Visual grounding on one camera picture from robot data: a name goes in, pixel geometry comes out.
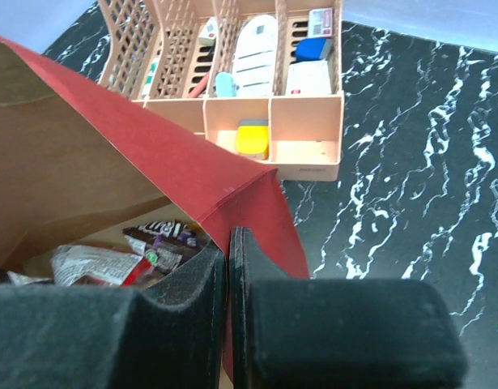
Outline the red snack packet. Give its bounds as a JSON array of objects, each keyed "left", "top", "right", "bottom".
[{"left": 0, "top": 245, "right": 155, "bottom": 287}]

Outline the pink plastic desk organizer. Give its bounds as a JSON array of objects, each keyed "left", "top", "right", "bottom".
[{"left": 99, "top": 1, "right": 344, "bottom": 182}]

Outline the red brown paper bag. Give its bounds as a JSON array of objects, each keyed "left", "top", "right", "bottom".
[{"left": 0, "top": 32, "right": 311, "bottom": 382}]

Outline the white label card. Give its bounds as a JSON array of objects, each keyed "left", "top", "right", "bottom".
[{"left": 232, "top": 14, "right": 278, "bottom": 98}]

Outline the dark chocolate snack packet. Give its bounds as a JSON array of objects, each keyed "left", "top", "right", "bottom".
[{"left": 121, "top": 218, "right": 209, "bottom": 271}]

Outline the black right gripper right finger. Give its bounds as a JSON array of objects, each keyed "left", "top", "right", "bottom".
[{"left": 229, "top": 228, "right": 467, "bottom": 388}]

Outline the yellow box in organizer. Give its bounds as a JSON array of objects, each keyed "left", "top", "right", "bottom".
[{"left": 235, "top": 119, "right": 270, "bottom": 160}]

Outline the white small box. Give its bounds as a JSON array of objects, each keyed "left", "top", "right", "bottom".
[{"left": 285, "top": 60, "right": 332, "bottom": 96}]

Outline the blue small box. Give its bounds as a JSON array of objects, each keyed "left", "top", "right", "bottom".
[{"left": 295, "top": 37, "right": 333, "bottom": 62}]

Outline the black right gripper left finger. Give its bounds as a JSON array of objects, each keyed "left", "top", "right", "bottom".
[{"left": 0, "top": 243, "right": 226, "bottom": 388}]

